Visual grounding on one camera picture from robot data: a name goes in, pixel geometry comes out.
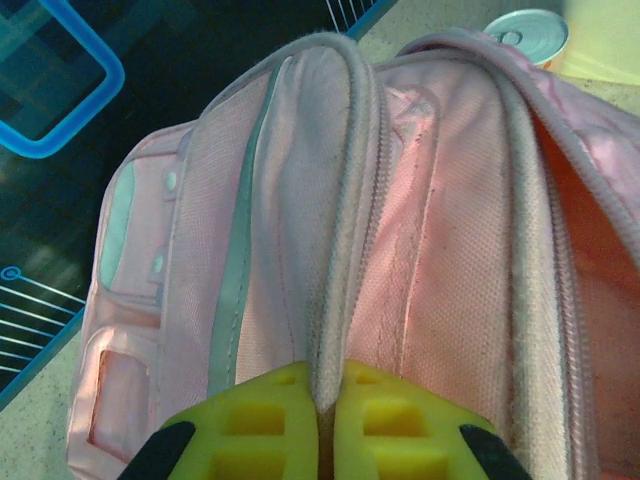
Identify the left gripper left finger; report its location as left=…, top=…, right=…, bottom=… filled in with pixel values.
left=122, top=360, right=321, bottom=480

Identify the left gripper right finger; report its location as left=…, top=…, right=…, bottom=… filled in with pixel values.
left=329, top=358, right=534, bottom=480

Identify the pink student backpack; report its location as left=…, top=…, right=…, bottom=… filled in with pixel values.
left=67, top=27, right=640, bottom=480

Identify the beverage can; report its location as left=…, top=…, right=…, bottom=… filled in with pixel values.
left=482, top=10, right=570, bottom=69

